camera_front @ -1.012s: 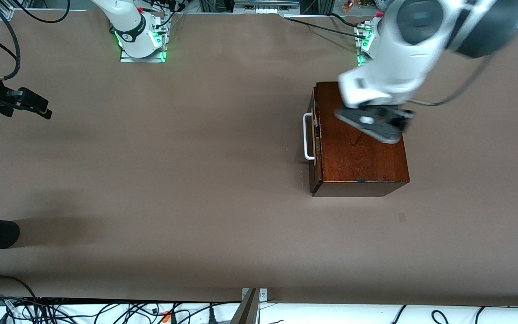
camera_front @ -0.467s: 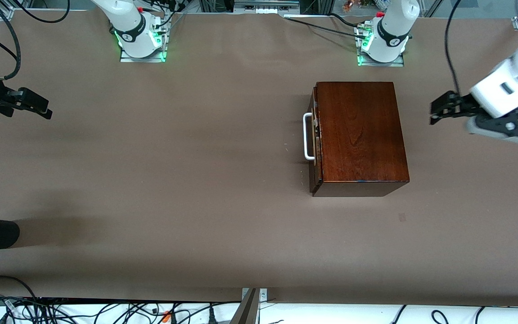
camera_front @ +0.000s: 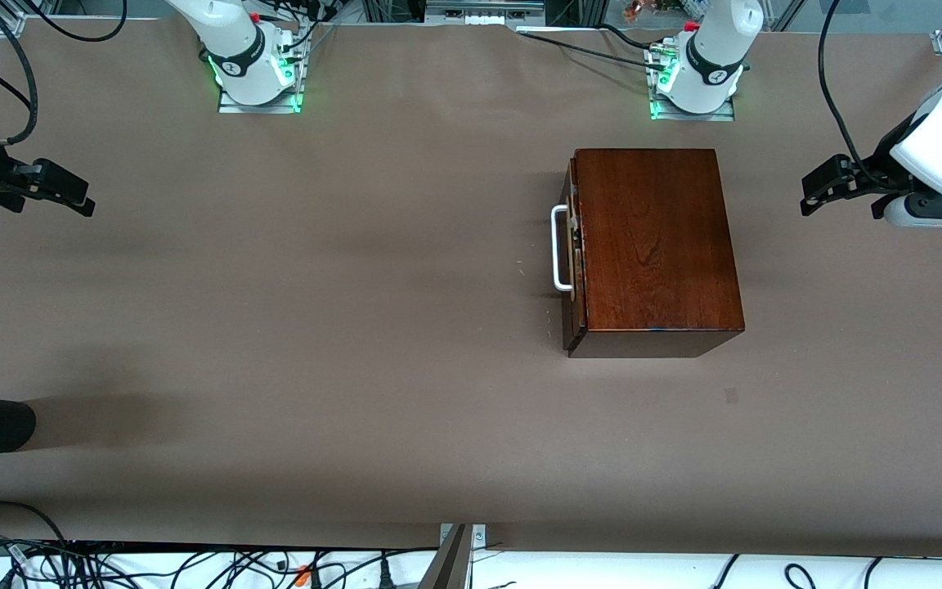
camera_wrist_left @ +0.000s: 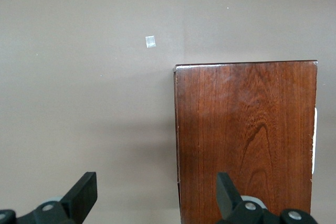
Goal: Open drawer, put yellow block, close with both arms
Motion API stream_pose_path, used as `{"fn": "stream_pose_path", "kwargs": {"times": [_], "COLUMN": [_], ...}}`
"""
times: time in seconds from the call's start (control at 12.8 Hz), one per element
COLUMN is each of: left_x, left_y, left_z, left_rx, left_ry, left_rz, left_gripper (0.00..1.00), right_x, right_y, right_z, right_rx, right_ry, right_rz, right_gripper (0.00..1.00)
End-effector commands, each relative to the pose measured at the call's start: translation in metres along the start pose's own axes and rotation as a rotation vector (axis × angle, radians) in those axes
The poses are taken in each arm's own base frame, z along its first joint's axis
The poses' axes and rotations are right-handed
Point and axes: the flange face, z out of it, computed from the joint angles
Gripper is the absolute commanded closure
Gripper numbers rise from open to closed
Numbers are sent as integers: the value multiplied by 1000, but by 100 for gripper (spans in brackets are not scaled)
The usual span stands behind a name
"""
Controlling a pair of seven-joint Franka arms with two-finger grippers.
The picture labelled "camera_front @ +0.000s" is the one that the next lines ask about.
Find metal base plate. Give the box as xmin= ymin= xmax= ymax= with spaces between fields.
xmin=218 ymin=82 xmax=305 ymax=115
xmin=649 ymin=97 xmax=737 ymax=122

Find thick black cable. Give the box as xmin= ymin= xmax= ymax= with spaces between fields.
xmin=0 ymin=0 xmax=40 ymax=146

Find dark brown wooden cabinet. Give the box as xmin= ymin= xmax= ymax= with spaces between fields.
xmin=567 ymin=148 xmax=747 ymax=359

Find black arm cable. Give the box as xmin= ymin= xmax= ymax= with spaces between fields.
xmin=816 ymin=0 xmax=872 ymax=169

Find tangled black cables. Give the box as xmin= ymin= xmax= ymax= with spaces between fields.
xmin=0 ymin=532 xmax=439 ymax=589

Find wooden drawer with white handle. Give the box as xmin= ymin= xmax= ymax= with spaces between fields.
xmin=549 ymin=155 xmax=588 ymax=354

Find white power strip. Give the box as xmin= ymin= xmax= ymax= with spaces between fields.
xmin=424 ymin=0 xmax=547 ymax=26

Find black arched cable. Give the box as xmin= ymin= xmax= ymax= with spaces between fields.
xmin=0 ymin=501 xmax=71 ymax=546

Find metal bracket with dark bar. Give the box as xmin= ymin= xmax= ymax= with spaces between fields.
xmin=420 ymin=524 xmax=488 ymax=589

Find black looping cable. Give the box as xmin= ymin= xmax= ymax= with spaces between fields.
xmin=21 ymin=0 xmax=129 ymax=40

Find black cable on table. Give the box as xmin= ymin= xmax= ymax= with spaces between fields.
xmin=516 ymin=23 xmax=668 ymax=73

